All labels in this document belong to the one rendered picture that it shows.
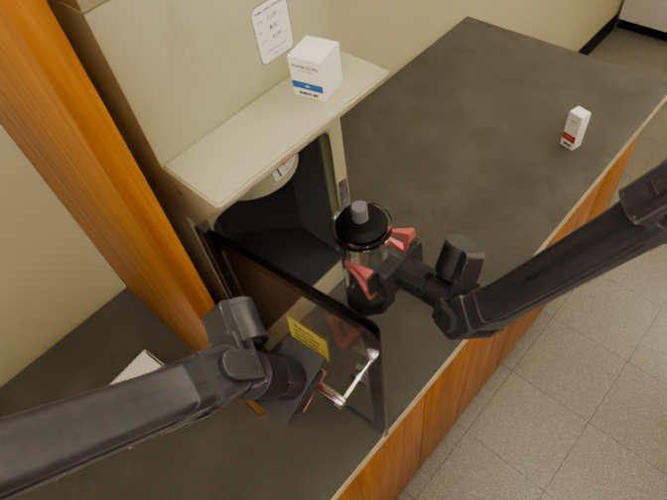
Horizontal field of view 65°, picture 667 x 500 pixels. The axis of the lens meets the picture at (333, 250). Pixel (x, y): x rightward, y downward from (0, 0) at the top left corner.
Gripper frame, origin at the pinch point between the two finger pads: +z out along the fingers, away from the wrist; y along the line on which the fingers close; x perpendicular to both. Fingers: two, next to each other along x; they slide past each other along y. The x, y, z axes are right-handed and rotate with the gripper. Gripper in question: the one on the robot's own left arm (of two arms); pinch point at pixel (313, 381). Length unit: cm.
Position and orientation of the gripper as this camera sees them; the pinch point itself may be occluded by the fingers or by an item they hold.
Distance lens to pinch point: 82.2
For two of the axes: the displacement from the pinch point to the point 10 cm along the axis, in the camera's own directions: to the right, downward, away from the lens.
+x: 7.9, 4.3, -4.3
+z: 3.5, 2.7, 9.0
